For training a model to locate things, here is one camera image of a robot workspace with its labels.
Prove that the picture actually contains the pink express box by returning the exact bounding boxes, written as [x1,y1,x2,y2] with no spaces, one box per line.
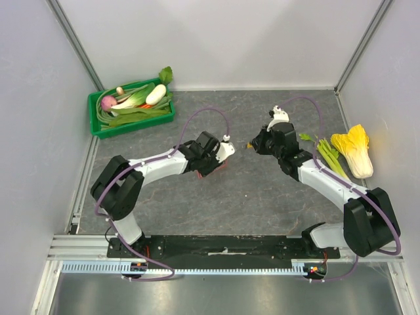
[197,160,228,179]

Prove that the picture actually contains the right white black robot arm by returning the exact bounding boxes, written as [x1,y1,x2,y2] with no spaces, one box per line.
[250,122,401,259]

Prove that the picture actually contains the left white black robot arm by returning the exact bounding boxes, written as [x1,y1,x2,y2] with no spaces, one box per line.
[91,131,235,258]

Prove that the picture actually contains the green celery stalk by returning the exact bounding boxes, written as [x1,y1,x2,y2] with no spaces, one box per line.
[317,138,349,180]

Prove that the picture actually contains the yellow napa cabbage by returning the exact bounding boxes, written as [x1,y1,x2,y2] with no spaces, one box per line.
[331,124,373,179]

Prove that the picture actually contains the white radish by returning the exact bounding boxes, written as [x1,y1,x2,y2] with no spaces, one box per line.
[146,84,167,106]

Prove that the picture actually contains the green leafy vegetable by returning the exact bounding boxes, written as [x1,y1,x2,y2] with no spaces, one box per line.
[109,66,173,127]

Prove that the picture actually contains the bok choy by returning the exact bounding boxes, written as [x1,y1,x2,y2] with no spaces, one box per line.
[111,83,156,110]

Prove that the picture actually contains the green long beans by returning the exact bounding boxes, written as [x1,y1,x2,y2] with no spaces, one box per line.
[96,87,139,125]

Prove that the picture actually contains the purple turnip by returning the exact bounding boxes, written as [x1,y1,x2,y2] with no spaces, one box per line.
[100,95,118,112]

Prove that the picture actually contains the green plastic crate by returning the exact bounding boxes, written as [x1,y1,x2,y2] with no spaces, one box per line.
[87,88,175,139]

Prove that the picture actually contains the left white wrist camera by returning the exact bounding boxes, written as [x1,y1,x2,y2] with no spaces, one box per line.
[216,135,236,163]

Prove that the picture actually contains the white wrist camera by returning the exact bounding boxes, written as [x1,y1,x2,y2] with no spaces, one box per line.
[216,135,236,163]
[266,106,289,131]

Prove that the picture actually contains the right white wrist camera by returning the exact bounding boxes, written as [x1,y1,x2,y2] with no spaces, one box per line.
[266,106,289,131]

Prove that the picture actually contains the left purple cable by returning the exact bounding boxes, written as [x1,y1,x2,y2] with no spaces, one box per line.
[94,107,177,282]

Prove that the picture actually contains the purple cable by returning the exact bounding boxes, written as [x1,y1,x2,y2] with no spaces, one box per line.
[94,107,177,282]
[274,95,402,283]

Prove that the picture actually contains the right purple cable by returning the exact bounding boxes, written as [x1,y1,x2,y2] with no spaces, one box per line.
[274,95,402,283]

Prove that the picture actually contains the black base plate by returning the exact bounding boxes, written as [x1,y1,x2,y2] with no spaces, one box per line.
[106,234,340,270]

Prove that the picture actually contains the grey cable duct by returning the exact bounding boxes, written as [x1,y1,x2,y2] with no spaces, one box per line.
[62,261,307,276]

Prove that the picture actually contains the aluminium rail frame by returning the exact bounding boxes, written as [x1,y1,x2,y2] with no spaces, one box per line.
[47,234,405,263]

